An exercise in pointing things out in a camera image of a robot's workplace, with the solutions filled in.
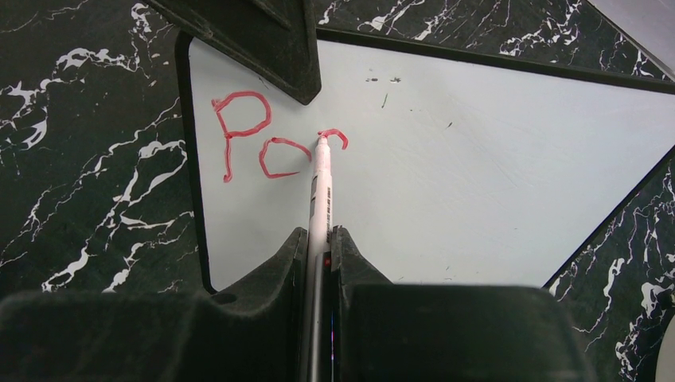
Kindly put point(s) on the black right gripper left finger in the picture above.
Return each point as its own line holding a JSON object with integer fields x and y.
{"x": 247, "y": 332}

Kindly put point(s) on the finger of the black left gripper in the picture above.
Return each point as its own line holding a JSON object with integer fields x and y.
{"x": 276, "y": 39}

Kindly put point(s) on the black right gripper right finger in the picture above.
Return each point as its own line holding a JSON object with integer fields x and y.
{"x": 411, "y": 332}

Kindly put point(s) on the white marker pen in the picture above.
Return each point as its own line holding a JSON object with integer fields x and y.
{"x": 318, "y": 254}

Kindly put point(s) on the small white whiteboard black frame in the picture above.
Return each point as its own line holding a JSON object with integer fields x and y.
{"x": 448, "y": 166}

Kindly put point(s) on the white cylindrical drum red rim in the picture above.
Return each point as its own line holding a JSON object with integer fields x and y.
{"x": 665, "y": 361}

